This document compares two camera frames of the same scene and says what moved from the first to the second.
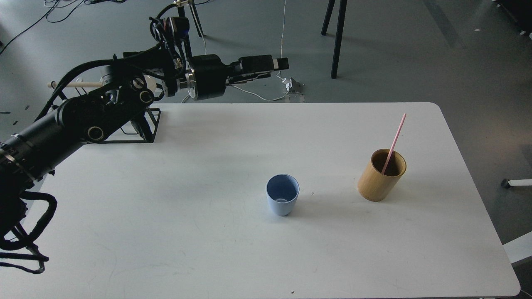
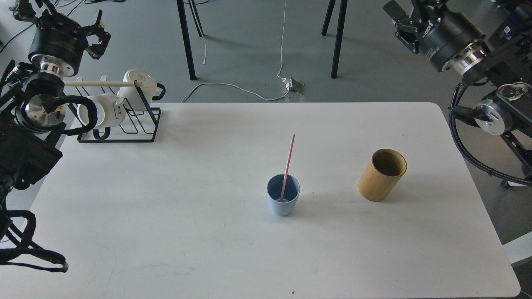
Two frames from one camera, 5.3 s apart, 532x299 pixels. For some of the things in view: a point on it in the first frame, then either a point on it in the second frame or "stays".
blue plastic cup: x=282 y=189 stays
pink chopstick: x=394 y=144 → x=287 y=167
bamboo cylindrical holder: x=375 y=186 stays
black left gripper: x=209 y=75 → x=58 y=42
